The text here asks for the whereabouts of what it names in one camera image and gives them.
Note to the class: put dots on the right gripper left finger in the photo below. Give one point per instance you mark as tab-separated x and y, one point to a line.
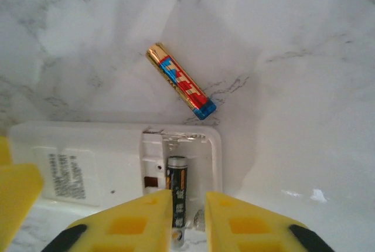
123	228

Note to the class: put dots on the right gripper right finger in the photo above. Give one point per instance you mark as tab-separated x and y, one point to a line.
249	231

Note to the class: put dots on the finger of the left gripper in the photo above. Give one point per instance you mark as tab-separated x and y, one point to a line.
4	151
17	193

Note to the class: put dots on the black AAA battery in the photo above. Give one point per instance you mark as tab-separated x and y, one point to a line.
177	175

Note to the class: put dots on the white remote control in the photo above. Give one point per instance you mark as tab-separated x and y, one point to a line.
88	140

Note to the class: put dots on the gold red AAA battery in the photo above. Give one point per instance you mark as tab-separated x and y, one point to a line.
178	79

